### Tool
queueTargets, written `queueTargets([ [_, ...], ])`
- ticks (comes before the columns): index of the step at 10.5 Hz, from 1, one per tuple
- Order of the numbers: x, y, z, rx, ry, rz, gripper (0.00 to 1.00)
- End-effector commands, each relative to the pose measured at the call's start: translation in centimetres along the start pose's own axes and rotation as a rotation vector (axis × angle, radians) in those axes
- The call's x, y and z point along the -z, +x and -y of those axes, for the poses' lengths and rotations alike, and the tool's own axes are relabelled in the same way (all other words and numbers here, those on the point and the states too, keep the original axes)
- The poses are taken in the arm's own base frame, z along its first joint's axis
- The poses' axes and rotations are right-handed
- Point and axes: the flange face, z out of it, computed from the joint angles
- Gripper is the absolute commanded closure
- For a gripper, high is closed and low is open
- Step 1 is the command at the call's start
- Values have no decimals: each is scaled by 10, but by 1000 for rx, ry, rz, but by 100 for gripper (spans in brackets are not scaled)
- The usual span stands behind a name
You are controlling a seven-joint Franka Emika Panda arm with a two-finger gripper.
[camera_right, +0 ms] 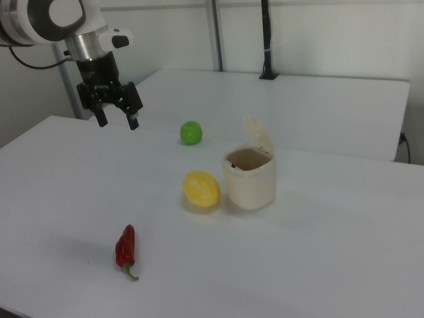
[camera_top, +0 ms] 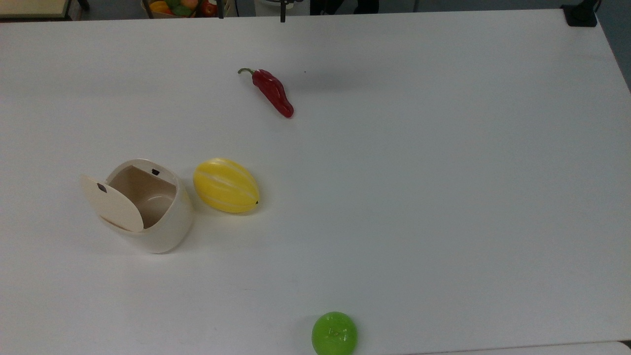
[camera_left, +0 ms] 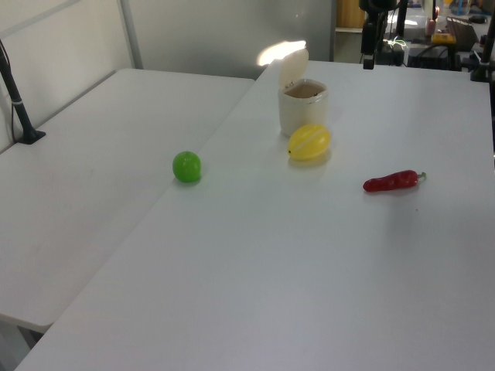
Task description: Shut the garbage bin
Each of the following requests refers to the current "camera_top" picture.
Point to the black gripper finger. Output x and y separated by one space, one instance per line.
283 12
221 10

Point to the orange yellow fruit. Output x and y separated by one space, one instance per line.
158 7

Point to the wooden furniture piece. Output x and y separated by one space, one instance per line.
29 7

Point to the fruit basket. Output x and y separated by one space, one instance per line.
146 12

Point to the green fruit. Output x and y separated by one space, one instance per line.
181 11

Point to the black foot-shaped object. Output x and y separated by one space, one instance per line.
366 6

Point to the red chili pepper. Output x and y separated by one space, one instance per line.
273 93

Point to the cream garbage bin with lid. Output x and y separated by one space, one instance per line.
167 231

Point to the green apple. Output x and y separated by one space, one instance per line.
334 335

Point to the red fruit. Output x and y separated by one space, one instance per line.
208 8

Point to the yellow striped melon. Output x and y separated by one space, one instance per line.
224 186

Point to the black camera stand base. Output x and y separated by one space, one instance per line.
581 17

